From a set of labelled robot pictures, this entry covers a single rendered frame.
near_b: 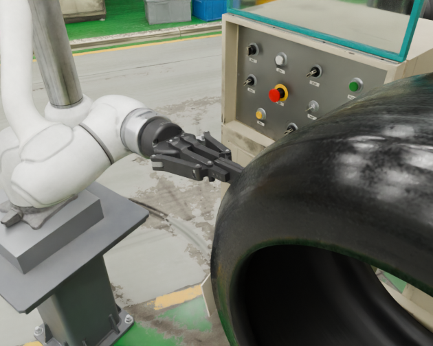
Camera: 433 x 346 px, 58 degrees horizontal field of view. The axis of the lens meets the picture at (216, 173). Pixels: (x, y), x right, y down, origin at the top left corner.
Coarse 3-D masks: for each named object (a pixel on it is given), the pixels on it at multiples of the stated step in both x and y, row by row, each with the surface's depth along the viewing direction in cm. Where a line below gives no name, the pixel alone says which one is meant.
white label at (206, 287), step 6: (210, 276) 57; (204, 282) 56; (210, 282) 57; (204, 288) 56; (210, 288) 57; (204, 294) 56; (210, 294) 57; (204, 300) 56; (210, 300) 58; (210, 306) 58; (210, 312) 58
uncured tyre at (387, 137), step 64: (320, 128) 35; (384, 128) 30; (256, 192) 38; (320, 192) 31; (384, 192) 27; (256, 256) 63; (320, 256) 71; (384, 256) 28; (256, 320) 63; (320, 320) 69; (384, 320) 68
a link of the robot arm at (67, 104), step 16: (32, 0) 98; (48, 0) 100; (32, 16) 100; (48, 16) 101; (48, 32) 103; (64, 32) 107; (48, 48) 106; (64, 48) 108; (48, 64) 109; (64, 64) 110; (48, 80) 112; (64, 80) 113; (48, 96) 117; (64, 96) 115; (80, 96) 120; (48, 112) 118; (64, 112) 117; (80, 112) 119
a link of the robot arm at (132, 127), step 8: (136, 112) 72; (144, 112) 72; (152, 112) 72; (128, 120) 72; (136, 120) 70; (144, 120) 70; (152, 120) 70; (168, 120) 73; (128, 128) 71; (136, 128) 69; (144, 128) 70; (128, 136) 71; (136, 136) 69; (128, 144) 72; (136, 144) 70; (136, 152) 72
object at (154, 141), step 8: (160, 120) 70; (152, 128) 68; (160, 128) 67; (168, 128) 68; (176, 128) 69; (144, 136) 69; (152, 136) 67; (160, 136) 67; (168, 136) 69; (176, 136) 69; (192, 136) 69; (144, 144) 69; (152, 144) 67; (160, 144) 67; (184, 144) 66; (144, 152) 71; (152, 152) 68; (160, 152) 65; (168, 152) 65; (176, 152) 65
